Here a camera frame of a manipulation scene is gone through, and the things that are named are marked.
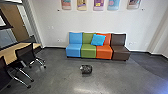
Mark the brown wooden door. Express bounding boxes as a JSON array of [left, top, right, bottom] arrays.
[[0, 3, 30, 43]]

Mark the brown sofa seat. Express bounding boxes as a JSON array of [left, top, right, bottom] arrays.
[[110, 33, 132, 62]]

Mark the wall poster yellow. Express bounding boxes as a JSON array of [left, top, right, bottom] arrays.
[[76, 0, 88, 11]]

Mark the wall poster pale pink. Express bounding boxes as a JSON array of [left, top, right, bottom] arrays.
[[126, 0, 142, 10]]

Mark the long wooden table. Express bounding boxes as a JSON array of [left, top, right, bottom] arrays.
[[0, 42, 43, 66]]

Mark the white wall light switch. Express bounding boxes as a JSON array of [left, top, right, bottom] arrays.
[[47, 25, 54, 31]]

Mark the blue square cushion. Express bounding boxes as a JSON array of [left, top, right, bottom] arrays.
[[90, 33, 107, 47]]

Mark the white door frame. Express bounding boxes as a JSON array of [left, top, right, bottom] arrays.
[[16, 0, 45, 48]]

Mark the wall poster purple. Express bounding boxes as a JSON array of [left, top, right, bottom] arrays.
[[92, 0, 105, 12]]

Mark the wall poster pink figure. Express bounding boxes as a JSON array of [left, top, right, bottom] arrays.
[[60, 0, 73, 10]]

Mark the grey frosted glass panel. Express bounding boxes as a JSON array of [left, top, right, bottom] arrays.
[[0, 28, 18, 50]]

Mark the green sofa seat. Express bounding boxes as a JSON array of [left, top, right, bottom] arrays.
[[80, 32, 98, 60]]

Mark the blue sofa seat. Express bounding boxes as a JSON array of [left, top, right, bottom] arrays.
[[65, 31, 84, 59]]

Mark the orange sofa seat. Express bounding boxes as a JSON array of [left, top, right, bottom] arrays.
[[95, 32, 114, 61]]

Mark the black trash bag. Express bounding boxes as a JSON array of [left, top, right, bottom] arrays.
[[79, 64, 93, 75]]

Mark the wall poster light blue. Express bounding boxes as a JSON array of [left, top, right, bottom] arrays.
[[107, 0, 121, 11]]

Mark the white wall power outlet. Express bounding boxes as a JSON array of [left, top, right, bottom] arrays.
[[56, 38, 63, 43], [127, 41, 134, 46]]

